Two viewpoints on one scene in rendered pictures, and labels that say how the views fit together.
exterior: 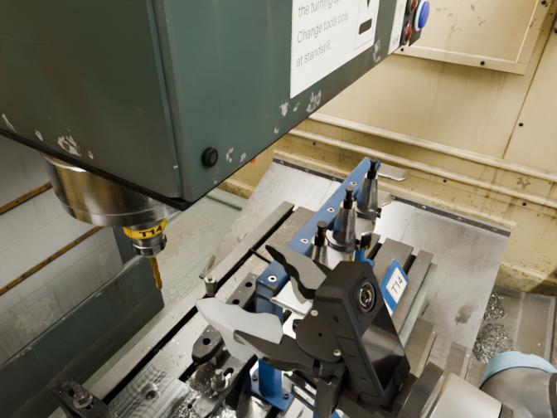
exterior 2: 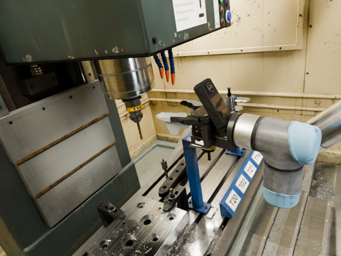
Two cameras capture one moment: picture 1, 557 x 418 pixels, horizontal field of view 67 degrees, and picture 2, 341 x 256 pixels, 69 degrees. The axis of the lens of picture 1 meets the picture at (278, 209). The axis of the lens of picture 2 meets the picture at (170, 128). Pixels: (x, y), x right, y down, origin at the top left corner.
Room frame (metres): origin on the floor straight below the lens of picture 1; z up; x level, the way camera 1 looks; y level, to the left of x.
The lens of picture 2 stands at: (-0.33, -0.02, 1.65)
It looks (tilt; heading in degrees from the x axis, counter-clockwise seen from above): 25 degrees down; 7
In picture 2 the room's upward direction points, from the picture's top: 10 degrees counter-clockwise
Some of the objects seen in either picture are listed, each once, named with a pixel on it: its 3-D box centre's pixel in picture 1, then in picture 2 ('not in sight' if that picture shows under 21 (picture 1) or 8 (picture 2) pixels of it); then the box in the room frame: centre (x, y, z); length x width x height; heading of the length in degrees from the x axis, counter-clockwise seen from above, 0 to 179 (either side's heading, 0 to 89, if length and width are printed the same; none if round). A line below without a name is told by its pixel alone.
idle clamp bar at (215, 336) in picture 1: (230, 319); (175, 180); (0.62, 0.11, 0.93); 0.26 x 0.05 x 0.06; 154
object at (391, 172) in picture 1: (392, 172); (243, 99); (0.82, -0.26, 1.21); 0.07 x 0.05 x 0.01; 59
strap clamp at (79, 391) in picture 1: (85, 408); (112, 215); (0.38, 0.34, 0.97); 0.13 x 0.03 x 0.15; 59
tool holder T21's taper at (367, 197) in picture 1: (368, 191); (230, 103); (0.67, -0.18, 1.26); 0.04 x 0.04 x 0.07
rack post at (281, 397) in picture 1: (269, 346); (194, 178); (0.47, 0.01, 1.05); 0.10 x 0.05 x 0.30; 59
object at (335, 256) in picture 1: (330, 258); not in sight; (0.53, -0.09, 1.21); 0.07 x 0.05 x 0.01; 59
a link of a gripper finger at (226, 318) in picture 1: (238, 337); (172, 125); (0.24, 0.04, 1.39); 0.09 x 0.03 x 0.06; 75
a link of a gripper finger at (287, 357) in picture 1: (285, 341); (189, 118); (0.22, -0.01, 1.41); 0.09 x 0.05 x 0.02; 75
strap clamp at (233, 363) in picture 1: (223, 391); (174, 202); (0.42, 0.10, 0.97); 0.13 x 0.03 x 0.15; 149
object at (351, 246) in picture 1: (342, 240); not in sight; (0.58, -0.12, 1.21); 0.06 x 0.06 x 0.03
